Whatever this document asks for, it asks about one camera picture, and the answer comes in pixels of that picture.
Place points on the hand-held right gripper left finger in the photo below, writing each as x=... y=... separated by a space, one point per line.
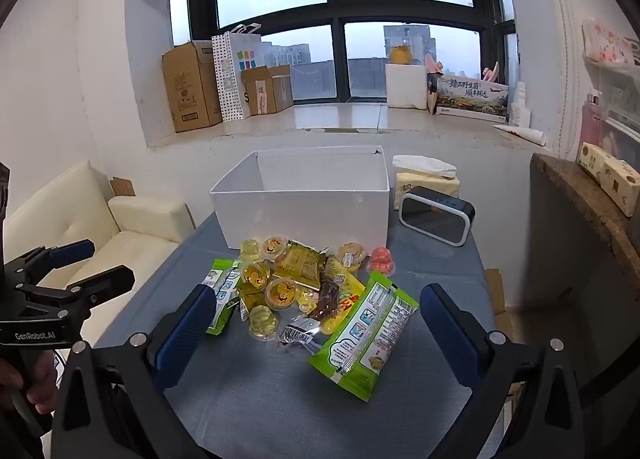
x=184 y=339

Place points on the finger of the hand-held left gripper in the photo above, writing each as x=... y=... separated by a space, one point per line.
x=107 y=280
x=75 y=249

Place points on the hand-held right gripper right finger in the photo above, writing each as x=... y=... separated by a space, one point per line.
x=450 y=336

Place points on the large green snack packet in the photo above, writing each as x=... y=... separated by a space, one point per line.
x=365 y=334
x=222 y=296

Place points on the yellow fruit jelly cup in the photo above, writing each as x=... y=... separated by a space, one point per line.
x=262 y=323

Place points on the yellow red snack packet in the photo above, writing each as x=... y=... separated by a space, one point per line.
x=350 y=300

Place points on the pile of yellow jelly cups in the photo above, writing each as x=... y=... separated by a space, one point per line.
x=280 y=291

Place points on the dark striped snack wrapper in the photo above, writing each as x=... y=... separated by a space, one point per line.
x=297 y=334

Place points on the brown snack packet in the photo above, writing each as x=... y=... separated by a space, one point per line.
x=330 y=296

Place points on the white cardboard box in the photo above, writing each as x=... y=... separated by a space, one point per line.
x=300 y=211

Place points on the person's left hand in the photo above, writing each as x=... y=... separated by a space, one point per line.
x=45 y=384

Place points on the cream sofa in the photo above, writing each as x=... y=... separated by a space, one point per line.
x=140 y=219

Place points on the small yellow snack packet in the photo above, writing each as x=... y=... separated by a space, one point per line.
x=250 y=300

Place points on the flat cardboard piece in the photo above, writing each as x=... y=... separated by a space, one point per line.
x=122 y=186

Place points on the orange jelly cup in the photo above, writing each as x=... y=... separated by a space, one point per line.
x=382 y=261

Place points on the black digital clock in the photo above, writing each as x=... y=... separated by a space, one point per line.
x=435 y=215

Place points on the olive yellow snack packet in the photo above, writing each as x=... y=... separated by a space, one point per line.
x=300 y=261

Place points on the yellow tissue pack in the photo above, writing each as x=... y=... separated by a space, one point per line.
x=425 y=181

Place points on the brown stone counter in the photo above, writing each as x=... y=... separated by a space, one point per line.
x=575 y=199

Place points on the tall brown cardboard box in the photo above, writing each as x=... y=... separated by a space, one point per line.
x=187 y=89

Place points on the white tube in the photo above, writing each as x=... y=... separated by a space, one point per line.
x=520 y=135

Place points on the yellow patterned tissue box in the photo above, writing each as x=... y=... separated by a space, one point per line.
x=607 y=174

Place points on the white dotted paper bag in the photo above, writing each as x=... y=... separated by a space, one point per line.
x=235 y=74

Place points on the open cardboard box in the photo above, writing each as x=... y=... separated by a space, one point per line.
x=283 y=89
x=256 y=95

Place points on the landscape printed box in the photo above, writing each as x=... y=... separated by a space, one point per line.
x=472 y=98

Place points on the white spray bottle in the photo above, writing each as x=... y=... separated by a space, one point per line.
x=520 y=106

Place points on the white foam box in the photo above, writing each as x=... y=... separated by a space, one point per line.
x=406 y=86

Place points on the pink bottle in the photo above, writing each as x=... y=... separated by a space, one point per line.
x=592 y=121

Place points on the pink toy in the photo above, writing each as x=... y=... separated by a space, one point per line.
x=432 y=64
x=492 y=71

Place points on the plastic drawer shelf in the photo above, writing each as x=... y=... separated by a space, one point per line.
x=620 y=109

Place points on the orange round plush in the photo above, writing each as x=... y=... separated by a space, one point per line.
x=400 y=54

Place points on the floral pink bag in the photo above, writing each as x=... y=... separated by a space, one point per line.
x=607 y=44

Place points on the black window frame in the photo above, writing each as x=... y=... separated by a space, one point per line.
x=334 y=9

